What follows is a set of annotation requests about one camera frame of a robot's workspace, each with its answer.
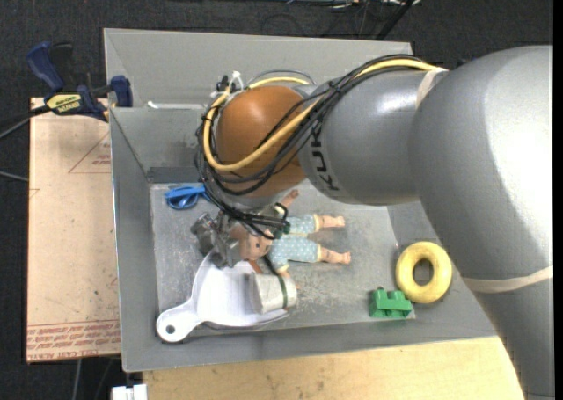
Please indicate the white plastic scoop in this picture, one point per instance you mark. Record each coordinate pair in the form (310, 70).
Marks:
(220, 297)

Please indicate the green toy brick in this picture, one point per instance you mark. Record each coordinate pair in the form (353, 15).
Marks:
(389, 303)

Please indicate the blue sunglasses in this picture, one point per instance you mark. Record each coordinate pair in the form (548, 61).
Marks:
(182, 197)

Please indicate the grey metal bin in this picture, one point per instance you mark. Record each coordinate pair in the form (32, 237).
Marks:
(176, 64)

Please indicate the grey cup with green rim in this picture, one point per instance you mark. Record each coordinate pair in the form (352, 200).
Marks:
(270, 293)

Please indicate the baby doll in blue pyjamas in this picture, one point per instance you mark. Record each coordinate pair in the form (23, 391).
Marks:
(294, 246)

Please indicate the brown cardboard board red print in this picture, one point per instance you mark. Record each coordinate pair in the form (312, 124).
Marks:
(70, 231)

